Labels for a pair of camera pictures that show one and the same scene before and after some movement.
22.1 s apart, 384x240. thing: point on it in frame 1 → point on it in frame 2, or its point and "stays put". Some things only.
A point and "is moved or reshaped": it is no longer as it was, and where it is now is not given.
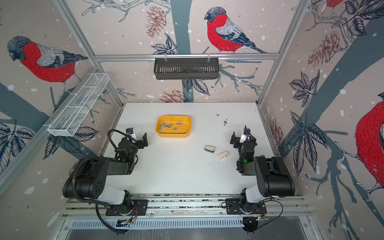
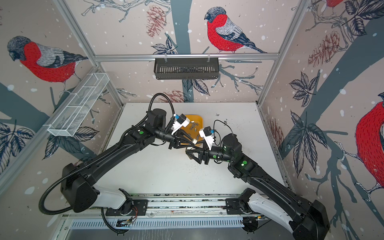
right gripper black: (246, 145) → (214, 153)
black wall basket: (177, 69) stays put
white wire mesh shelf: (69, 119) stays put
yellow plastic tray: (173, 126) is moved or reshaped
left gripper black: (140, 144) → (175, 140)
